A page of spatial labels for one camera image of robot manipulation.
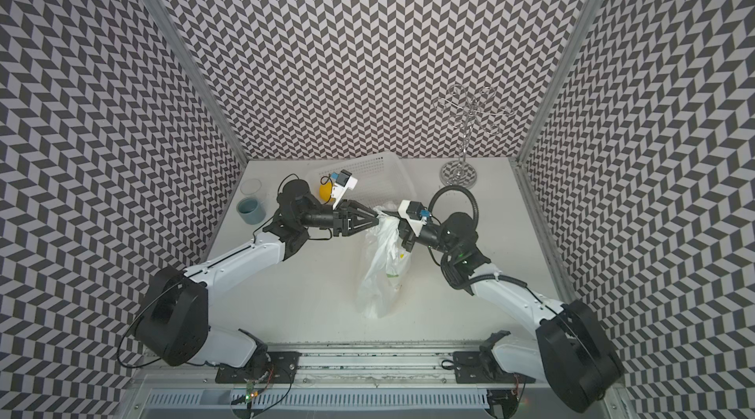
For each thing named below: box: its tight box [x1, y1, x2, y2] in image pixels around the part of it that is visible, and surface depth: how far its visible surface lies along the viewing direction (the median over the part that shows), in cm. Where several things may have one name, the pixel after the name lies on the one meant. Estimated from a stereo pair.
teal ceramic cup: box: [235, 197, 267, 226], surface depth 101 cm
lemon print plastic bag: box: [355, 202, 412, 319], surface depth 68 cm
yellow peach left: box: [319, 181, 333, 202], surface depth 69 cm
